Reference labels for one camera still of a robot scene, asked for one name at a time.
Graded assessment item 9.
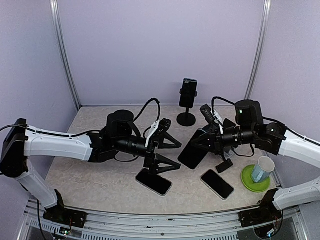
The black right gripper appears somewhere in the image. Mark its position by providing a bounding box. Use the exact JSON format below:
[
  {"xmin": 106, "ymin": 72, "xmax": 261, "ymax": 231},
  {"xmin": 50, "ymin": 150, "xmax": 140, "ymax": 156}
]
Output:
[{"xmin": 191, "ymin": 123, "xmax": 257, "ymax": 156}]

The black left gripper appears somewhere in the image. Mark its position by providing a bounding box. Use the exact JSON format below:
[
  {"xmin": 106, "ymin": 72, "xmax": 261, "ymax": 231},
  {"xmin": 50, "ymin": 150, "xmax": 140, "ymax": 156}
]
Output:
[{"xmin": 114, "ymin": 132, "xmax": 183, "ymax": 175}]

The teal-edged black phone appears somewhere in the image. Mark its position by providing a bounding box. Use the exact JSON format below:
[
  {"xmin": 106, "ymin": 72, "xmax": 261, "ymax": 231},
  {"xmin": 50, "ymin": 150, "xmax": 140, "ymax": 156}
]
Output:
[{"xmin": 177, "ymin": 128, "xmax": 208, "ymax": 170}]

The black round-base phone stand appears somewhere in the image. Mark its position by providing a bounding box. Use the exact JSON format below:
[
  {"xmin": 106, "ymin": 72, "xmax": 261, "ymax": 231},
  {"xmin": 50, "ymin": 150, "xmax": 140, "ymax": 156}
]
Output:
[{"xmin": 176, "ymin": 88, "xmax": 199, "ymax": 127}]

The blue-edged black phone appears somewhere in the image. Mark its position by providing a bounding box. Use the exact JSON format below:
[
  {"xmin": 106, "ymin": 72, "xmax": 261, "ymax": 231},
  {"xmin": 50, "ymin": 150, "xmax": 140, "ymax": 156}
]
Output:
[{"xmin": 179, "ymin": 78, "xmax": 198, "ymax": 109}]

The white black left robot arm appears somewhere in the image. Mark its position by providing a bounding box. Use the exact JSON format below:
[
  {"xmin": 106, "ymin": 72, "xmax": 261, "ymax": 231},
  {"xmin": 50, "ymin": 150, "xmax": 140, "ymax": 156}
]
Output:
[{"xmin": 0, "ymin": 109, "xmax": 182, "ymax": 223}]

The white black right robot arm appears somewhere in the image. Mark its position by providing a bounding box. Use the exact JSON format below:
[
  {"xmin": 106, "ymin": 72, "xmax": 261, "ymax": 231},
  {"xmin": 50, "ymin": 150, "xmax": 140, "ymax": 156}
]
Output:
[{"xmin": 190, "ymin": 99, "xmax": 320, "ymax": 222}]

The silver folding phone stand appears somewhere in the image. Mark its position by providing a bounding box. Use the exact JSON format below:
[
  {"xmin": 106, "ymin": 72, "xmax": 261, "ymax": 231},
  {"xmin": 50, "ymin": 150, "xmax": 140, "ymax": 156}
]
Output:
[{"xmin": 223, "ymin": 148, "xmax": 236, "ymax": 159}]

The black folding phone stand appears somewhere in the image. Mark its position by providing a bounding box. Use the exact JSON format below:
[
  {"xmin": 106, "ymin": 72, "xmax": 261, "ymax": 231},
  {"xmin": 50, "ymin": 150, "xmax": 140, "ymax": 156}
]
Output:
[{"xmin": 216, "ymin": 118, "xmax": 236, "ymax": 174}]

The clear-case black phone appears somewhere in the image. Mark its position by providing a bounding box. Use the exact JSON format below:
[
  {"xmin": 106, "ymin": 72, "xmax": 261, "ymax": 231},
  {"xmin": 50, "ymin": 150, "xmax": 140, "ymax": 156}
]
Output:
[{"xmin": 135, "ymin": 169, "xmax": 172, "ymax": 196}]

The white-edged black phone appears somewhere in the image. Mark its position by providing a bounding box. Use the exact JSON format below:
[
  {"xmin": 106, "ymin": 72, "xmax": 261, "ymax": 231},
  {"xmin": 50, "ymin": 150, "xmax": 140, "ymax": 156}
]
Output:
[{"xmin": 200, "ymin": 169, "xmax": 235, "ymax": 201}]

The green plate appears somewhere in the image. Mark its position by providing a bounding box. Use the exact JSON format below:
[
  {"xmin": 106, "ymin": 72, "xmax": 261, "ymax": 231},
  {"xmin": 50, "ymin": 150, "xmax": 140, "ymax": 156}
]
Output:
[{"xmin": 240, "ymin": 164, "xmax": 271, "ymax": 193}]

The light blue cup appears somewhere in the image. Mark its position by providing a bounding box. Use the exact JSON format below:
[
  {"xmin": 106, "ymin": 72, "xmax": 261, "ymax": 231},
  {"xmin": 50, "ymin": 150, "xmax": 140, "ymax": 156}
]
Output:
[{"xmin": 251, "ymin": 156, "xmax": 275, "ymax": 183}]

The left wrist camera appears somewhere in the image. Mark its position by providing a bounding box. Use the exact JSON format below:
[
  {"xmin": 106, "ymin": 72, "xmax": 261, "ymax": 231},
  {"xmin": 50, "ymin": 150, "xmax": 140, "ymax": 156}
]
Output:
[{"xmin": 145, "ymin": 118, "xmax": 172, "ymax": 148}]

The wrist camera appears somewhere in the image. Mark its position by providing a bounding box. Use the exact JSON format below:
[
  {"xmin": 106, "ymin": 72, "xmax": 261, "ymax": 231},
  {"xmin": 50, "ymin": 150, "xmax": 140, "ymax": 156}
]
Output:
[
  {"xmin": 200, "ymin": 104, "xmax": 224, "ymax": 134},
  {"xmin": 145, "ymin": 118, "xmax": 172, "ymax": 148}
]

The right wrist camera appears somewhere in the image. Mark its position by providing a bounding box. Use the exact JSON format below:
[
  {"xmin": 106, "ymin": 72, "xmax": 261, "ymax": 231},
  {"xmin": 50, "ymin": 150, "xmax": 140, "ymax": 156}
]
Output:
[{"xmin": 200, "ymin": 104, "xmax": 224, "ymax": 134}]

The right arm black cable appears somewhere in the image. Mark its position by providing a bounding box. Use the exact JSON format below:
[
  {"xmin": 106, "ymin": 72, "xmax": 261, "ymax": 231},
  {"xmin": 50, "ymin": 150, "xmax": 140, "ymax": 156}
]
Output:
[{"xmin": 211, "ymin": 96, "xmax": 320, "ymax": 157}]

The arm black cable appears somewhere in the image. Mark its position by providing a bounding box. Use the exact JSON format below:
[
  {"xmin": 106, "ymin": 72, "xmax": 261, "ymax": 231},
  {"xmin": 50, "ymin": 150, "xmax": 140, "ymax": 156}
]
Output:
[
  {"xmin": 211, "ymin": 96, "xmax": 320, "ymax": 157},
  {"xmin": 0, "ymin": 98, "xmax": 161, "ymax": 163}
]

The aluminium front rail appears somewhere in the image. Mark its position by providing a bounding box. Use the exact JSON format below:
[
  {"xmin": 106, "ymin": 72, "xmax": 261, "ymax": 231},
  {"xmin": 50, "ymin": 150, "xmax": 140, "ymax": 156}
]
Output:
[{"xmin": 14, "ymin": 198, "xmax": 310, "ymax": 240}]

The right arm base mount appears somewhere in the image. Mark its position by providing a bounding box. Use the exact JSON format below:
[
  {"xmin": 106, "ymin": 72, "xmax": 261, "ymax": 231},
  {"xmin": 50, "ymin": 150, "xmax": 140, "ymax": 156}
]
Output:
[{"xmin": 238, "ymin": 207, "xmax": 283, "ymax": 228}]

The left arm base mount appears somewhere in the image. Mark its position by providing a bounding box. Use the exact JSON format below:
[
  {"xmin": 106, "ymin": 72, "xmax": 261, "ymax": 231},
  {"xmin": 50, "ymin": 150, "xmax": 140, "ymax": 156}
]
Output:
[{"xmin": 43, "ymin": 207, "xmax": 88, "ymax": 229}]

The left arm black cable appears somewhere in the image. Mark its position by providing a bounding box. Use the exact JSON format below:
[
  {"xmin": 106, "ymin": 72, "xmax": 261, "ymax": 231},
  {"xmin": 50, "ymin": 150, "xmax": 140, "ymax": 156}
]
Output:
[{"xmin": 0, "ymin": 98, "xmax": 161, "ymax": 163}]

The right aluminium frame post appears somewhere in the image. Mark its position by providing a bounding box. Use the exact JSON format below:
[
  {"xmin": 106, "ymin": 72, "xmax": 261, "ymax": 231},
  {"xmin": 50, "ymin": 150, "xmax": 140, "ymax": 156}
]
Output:
[{"xmin": 243, "ymin": 0, "xmax": 272, "ymax": 100}]

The aluminium frame post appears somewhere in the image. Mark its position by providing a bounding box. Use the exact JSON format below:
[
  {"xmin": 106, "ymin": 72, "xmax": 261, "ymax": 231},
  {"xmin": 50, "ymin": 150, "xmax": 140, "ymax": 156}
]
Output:
[
  {"xmin": 50, "ymin": 0, "xmax": 82, "ymax": 111},
  {"xmin": 243, "ymin": 0, "xmax": 272, "ymax": 100}
]

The left aluminium frame post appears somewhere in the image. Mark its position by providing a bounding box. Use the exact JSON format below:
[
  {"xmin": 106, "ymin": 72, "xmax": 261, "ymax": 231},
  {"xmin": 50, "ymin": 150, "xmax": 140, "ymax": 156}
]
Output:
[{"xmin": 50, "ymin": 0, "xmax": 82, "ymax": 111}]

